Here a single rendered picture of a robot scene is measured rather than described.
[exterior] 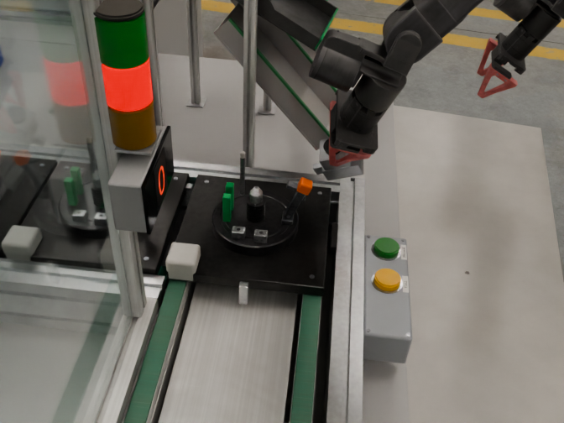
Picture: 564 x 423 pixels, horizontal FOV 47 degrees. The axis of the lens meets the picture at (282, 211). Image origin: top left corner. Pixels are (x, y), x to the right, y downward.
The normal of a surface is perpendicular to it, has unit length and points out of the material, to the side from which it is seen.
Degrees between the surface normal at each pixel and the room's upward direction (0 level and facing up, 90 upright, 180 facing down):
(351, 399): 0
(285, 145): 0
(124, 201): 90
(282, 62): 45
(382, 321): 0
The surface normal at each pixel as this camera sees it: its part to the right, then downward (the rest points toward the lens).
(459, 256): 0.05, -0.75
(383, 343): -0.11, 0.65
